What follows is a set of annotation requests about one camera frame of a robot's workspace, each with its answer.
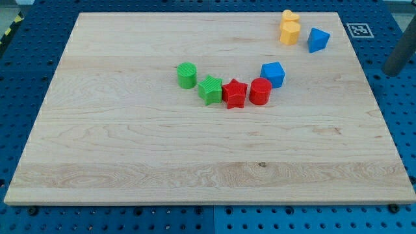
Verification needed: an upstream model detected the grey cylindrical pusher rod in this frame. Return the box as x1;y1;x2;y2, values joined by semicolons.
382;16;415;76

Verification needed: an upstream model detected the blue triangle block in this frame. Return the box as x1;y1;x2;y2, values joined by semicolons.
307;28;330;53

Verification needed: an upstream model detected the white fiducial marker tag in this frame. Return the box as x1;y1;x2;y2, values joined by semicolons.
346;23;374;38

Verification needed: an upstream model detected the yellow hexagon block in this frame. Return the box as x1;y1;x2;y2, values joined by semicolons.
279;21;301;46

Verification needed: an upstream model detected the yellow heart block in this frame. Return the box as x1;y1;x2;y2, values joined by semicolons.
281;9;300;24

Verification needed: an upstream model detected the blue cube block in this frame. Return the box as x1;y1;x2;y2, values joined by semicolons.
260;62;285;88

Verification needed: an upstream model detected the red cylinder block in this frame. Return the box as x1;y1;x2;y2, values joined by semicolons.
249;77;272;105

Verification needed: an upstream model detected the black screw right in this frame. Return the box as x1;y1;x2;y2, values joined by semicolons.
387;203;400;214

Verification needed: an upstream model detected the black screw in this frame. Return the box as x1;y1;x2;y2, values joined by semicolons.
27;206;39;216
387;203;400;214

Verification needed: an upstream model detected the red star block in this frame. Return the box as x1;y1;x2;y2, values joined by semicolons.
222;79;248;109

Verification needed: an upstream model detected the green star block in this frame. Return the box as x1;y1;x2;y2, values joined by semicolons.
198;75;222;105

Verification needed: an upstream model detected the green cylinder block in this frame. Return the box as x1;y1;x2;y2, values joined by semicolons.
177;62;197;89

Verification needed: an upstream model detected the wooden board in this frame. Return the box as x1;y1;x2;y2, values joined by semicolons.
5;12;415;206

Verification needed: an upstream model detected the black screw left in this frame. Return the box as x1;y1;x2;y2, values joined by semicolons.
27;206;39;216

